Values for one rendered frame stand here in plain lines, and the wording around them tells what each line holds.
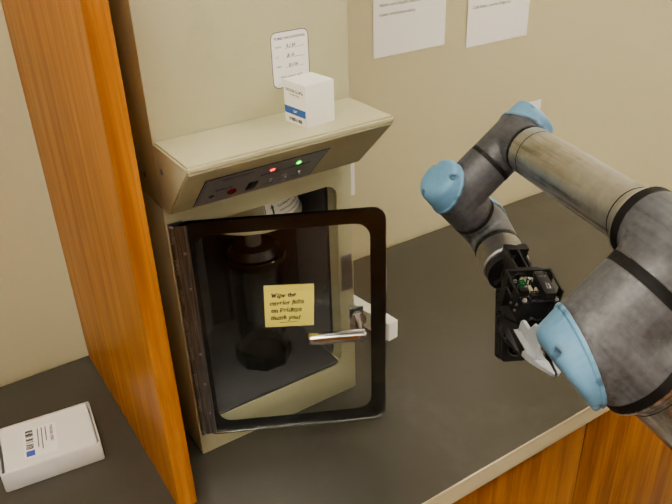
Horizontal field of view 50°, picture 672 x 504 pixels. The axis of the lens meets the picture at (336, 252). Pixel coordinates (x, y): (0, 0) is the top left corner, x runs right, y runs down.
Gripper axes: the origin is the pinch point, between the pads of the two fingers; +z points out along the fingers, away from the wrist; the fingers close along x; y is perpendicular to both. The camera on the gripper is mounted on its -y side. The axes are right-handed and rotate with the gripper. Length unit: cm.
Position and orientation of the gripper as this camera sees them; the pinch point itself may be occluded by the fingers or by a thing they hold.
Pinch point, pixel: (551, 371)
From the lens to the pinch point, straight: 105.7
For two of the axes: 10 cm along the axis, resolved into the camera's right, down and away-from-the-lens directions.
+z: 1.4, 6.2, -7.7
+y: 0.6, -7.8, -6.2
